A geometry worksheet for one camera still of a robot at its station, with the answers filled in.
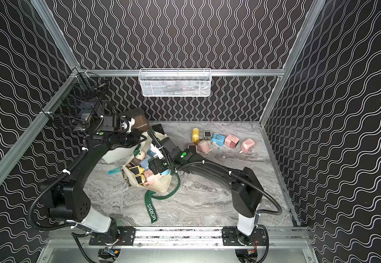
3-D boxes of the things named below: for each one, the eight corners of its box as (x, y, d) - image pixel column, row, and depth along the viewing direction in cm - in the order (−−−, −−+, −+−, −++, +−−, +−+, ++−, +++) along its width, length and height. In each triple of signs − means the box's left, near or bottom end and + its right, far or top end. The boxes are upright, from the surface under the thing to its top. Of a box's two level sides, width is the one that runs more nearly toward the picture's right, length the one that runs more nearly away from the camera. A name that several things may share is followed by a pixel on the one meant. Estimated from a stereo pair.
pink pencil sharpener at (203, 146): (196, 154, 104) (197, 147, 99) (196, 146, 108) (197, 139, 103) (210, 154, 105) (212, 147, 99) (210, 146, 108) (211, 140, 103)
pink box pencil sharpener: (222, 143, 110) (224, 139, 106) (227, 137, 114) (228, 132, 110) (234, 149, 107) (236, 145, 103) (238, 143, 111) (240, 138, 107)
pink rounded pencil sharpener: (239, 153, 105) (242, 147, 100) (238, 145, 109) (240, 138, 104) (252, 153, 105) (255, 147, 100) (250, 145, 110) (253, 138, 104)
